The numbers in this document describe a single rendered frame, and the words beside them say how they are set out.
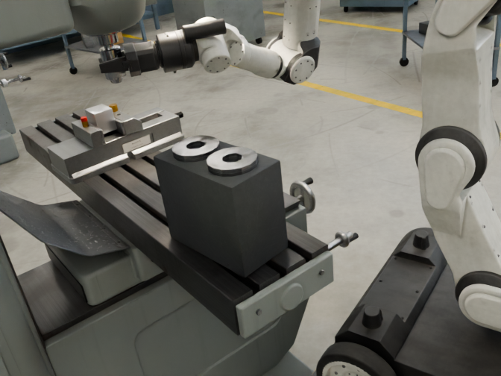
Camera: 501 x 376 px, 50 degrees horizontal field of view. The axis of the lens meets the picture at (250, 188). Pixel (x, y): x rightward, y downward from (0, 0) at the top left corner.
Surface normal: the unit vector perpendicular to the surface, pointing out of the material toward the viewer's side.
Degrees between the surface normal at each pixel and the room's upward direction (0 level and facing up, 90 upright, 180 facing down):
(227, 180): 0
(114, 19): 123
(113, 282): 90
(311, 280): 90
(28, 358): 88
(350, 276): 0
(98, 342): 90
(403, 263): 0
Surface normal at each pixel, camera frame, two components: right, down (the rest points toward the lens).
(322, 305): -0.11, -0.87
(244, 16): 0.68, 0.29
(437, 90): -0.55, 0.46
